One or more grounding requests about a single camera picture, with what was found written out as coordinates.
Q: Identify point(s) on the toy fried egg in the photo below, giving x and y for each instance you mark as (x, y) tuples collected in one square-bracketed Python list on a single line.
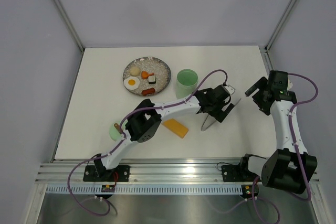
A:
[(131, 83)]

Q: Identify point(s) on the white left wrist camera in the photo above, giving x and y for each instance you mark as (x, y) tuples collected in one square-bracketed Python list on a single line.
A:
[(230, 89)]

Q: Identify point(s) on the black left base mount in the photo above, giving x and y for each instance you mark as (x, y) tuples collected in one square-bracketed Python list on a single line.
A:
[(119, 174)]

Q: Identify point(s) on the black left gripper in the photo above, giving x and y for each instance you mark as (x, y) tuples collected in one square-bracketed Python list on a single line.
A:
[(222, 115)]

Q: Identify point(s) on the metal food tongs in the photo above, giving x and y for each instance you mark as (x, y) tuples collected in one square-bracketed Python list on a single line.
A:
[(221, 116)]

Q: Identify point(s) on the aluminium right frame rail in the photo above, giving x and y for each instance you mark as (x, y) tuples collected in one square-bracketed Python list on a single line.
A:
[(266, 58)]

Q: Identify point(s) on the green round lid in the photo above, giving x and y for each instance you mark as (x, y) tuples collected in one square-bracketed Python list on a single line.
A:
[(114, 131)]

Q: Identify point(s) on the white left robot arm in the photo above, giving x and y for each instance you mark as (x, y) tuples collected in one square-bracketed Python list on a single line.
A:
[(143, 122)]

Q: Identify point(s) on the toy sushi roll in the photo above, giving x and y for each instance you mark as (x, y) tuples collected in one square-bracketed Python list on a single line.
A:
[(152, 79)]

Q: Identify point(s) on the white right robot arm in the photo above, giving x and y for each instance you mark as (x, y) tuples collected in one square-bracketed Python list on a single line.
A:
[(290, 167)]

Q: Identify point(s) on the toy orange chicken drumstick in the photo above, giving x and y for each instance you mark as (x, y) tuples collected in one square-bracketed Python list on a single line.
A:
[(145, 74)]

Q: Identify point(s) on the green cylindrical lunch container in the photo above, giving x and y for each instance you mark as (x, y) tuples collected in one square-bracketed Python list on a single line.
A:
[(186, 83)]

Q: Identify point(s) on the aluminium front rail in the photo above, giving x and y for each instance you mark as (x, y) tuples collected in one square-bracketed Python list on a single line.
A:
[(163, 171)]

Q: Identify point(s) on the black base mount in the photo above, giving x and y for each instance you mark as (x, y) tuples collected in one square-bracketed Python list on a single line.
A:
[(119, 174), (234, 173)]

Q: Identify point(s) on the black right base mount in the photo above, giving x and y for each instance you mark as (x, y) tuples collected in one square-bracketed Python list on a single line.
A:
[(234, 173)]

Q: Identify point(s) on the toy beige bun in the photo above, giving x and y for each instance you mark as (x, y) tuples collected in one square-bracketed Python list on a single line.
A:
[(135, 71)]

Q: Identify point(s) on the toy red sausage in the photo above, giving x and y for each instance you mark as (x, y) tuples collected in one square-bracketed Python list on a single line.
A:
[(149, 91)]

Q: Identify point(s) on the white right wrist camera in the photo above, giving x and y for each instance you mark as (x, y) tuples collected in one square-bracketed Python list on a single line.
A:
[(289, 84)]

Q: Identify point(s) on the white slotted cable duct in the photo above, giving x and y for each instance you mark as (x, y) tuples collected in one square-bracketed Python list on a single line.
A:
[(157, 190)]

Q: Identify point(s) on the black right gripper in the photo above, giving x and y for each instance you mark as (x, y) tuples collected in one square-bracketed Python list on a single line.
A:
[(260, 84)]

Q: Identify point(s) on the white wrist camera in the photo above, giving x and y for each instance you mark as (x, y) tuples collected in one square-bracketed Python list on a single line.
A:
[(230, 89), (289, 84)]

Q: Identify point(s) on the yellow rectangular box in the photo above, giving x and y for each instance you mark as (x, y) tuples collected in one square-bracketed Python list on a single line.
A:
[(176, 127)]

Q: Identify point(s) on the aluminium left frame post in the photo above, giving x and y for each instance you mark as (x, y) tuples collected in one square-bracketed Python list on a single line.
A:
[(71, 29)]

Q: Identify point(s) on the aluminium corner frame post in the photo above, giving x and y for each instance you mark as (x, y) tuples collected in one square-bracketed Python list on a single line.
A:
[(280, 25)]

